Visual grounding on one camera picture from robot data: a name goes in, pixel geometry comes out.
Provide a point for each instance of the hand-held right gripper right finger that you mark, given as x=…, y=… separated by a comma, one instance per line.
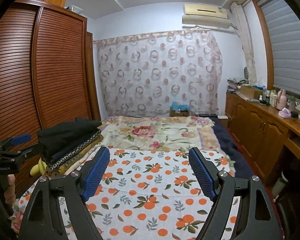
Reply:
x=202, y=175

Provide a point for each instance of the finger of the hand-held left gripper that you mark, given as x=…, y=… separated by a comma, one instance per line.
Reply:
x=21, y=139
x=27, y=151

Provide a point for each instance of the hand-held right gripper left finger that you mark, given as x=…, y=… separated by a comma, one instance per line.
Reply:
x=97, y=172

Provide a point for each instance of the black printed t-shirt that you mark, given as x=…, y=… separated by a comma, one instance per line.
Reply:
x=65, y=135

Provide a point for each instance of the person's left hand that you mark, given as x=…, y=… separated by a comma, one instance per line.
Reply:
x=10, y=190

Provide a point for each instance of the yellow plush toy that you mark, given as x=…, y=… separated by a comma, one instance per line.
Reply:
x=37, y=170

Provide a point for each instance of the navy blanket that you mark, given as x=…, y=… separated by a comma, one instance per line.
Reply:
x=230, y=145

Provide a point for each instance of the orange fruit print bedsheet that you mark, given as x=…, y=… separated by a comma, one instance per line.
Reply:
x=145, y=192

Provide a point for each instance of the floral blanket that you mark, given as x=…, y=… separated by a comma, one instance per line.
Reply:
x=150, y=132

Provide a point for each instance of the small cardboard box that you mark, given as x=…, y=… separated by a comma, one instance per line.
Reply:
x=179, y=113

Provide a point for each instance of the wooden sideboard cabinet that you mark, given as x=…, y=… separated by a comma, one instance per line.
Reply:
x=255, y=130

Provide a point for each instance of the blue cloth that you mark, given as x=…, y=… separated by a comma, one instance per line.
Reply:
x=180, y=105

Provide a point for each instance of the wooden louvered wardrobe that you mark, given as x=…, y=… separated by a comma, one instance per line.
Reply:
x=55, y=67

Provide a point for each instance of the open cardboard box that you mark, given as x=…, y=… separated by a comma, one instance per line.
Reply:
x=250, y=92

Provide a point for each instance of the pile of folded cloths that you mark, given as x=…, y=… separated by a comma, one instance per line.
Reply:
x=236, y=83

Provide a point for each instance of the group of cosmetic bottles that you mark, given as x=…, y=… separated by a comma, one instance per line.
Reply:
x=268, y=97

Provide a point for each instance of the pink tissue box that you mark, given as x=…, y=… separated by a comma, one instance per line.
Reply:
x=285, y=113

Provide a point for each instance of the pink thermos bottle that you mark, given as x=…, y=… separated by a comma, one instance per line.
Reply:
x=281, y=101

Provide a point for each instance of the green bottle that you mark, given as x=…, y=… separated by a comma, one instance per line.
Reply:
x=292, y=102

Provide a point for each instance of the circle patterned sheer curtain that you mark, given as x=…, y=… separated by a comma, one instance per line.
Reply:
x=152, y=70

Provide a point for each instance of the clear plastic box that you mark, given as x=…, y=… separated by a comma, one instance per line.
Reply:
x=73, y=8

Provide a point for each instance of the tied beige curtain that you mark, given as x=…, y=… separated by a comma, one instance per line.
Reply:
x=245, y=37

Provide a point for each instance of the grey window blind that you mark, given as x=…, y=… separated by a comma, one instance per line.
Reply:
x=287, y=55

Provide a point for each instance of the wooden window frame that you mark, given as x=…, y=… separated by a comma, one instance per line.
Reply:
x=265, y=42

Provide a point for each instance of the beige wall air conditioner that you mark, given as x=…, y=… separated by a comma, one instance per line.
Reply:
x=205, y=11

